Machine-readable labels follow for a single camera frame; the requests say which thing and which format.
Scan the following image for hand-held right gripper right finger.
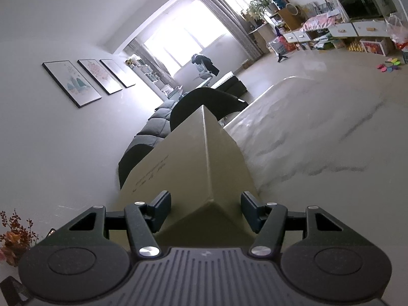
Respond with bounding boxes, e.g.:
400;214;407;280
240;191;356;258

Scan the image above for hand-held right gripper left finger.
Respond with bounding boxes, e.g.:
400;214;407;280
53;190;173;259

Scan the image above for brown cardboard box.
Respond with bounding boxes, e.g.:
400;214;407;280
113;105;260;249

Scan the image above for white marble desktop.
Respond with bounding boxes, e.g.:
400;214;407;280
221;76;408;306

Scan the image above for grey sofa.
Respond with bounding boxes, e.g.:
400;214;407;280
118;99;184;190

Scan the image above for dark dining chair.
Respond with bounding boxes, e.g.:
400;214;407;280
170;87;249;133

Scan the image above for white shelving unit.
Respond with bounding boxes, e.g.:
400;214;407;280
126;58;179;99

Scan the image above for red berry flower bouquet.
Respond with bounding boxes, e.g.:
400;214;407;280
0;210;39;266

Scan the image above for chair with draped clothes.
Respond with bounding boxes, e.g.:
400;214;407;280
191;54;220;80

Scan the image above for grey curtain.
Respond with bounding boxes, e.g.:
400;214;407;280
191;0;265;61
124;38;179;86

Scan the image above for wooden shelf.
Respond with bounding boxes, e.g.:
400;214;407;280
277;5;307;31

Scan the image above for pink cloth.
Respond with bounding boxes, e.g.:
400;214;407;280
301;14;337;32

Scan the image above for colourful floor toys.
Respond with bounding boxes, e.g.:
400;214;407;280
376;57;401;74

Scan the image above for white low cabinet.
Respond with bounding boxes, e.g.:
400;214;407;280
284;19;389;43

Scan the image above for green potted plant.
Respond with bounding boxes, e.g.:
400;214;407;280
247;0;276;20

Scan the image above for pink plastic bag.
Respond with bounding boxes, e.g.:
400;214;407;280
386;13;408;52

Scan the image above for framed wall picture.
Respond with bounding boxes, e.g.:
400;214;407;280
100;59;136;88
77;59;123;95
42;60;103;108

